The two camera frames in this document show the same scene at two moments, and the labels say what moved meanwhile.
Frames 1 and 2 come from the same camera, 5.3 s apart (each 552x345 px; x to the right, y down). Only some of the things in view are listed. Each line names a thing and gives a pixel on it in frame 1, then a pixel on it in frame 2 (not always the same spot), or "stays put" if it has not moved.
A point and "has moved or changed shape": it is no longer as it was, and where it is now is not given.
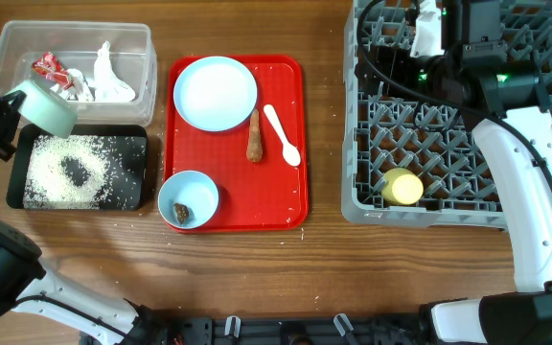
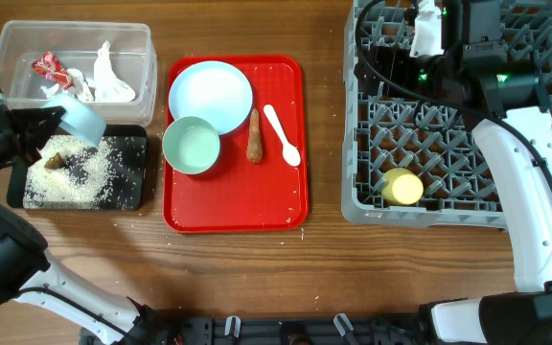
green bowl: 46,108 -> 191,145
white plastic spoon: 289,152 stays put
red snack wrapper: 49,66 stays put
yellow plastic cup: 402,186 stays put
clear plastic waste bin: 107,70 stays put
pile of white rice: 50,185 has moved or changed shape
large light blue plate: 215,93 has moved or changed shape
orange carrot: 255,149 stays put
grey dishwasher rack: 415,162 stays put
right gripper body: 425,74 stays put
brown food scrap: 181,212 -> 57,162
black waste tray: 98,168 stays put
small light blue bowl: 195,192 -> 79,120
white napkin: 108,84 stays put
